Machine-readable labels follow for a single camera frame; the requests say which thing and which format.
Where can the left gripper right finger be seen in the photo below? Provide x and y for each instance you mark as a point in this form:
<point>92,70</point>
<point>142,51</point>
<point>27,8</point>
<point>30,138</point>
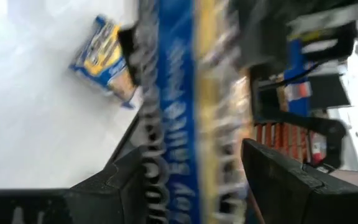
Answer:
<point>291,199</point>

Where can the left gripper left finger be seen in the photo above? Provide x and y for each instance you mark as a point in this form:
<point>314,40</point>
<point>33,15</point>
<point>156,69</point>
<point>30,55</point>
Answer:
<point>104,199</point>

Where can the blue soy sauce ramen pack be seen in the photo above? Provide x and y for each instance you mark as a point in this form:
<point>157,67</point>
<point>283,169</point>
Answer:
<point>179,93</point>
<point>104,62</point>

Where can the dark grey plastic bin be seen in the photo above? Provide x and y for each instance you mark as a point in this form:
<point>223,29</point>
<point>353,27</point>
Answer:
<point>259,37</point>

